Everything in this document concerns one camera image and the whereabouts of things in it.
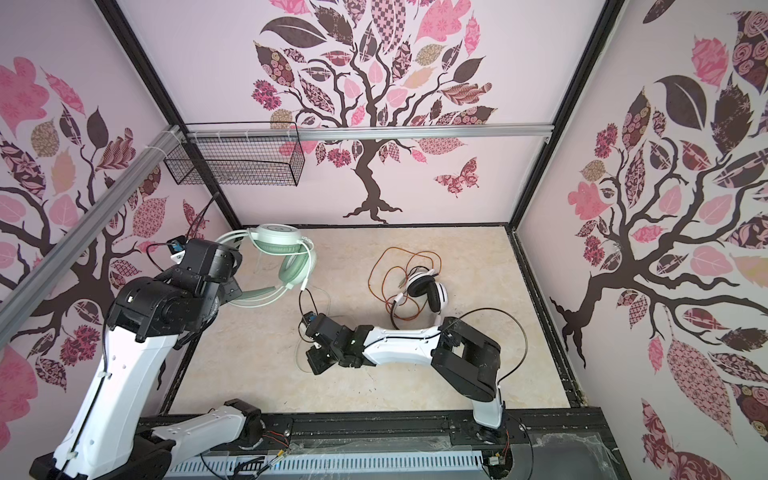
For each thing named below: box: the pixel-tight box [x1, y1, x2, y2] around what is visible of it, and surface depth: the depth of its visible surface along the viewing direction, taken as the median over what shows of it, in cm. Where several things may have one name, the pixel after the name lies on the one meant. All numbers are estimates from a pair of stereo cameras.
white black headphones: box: [406, 269, 449, 313], surface depth 95 cm
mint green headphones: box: [216, 224, 317, 308], surface depth 65 cm
